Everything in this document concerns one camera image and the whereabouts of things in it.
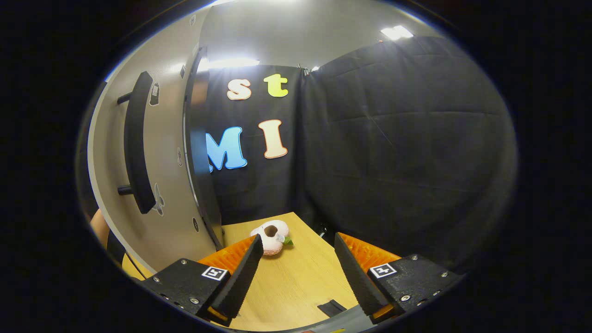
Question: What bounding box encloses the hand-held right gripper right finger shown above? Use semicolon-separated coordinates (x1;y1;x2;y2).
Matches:
334;232;463;324

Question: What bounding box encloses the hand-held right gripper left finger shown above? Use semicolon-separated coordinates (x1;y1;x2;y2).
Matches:
139;234;264;327

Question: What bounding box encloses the black door handle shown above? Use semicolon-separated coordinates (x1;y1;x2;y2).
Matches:
117;71;157;214

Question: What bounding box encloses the white cabinet door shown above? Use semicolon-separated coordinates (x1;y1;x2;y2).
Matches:
87;7;226;274

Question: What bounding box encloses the pink plush slipper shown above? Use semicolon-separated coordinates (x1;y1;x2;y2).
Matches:
250;220;294;256

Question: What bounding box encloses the black backdrop cloth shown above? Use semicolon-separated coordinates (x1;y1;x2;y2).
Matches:
203;36;518;273

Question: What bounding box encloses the ceiling light panel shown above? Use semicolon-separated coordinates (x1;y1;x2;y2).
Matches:
199;58;259;72
381;25;413;41

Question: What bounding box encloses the black table bracket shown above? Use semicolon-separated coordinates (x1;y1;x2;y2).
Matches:
318;300;346;318

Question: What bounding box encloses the black cable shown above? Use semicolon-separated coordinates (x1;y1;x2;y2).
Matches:
124;252;148;279

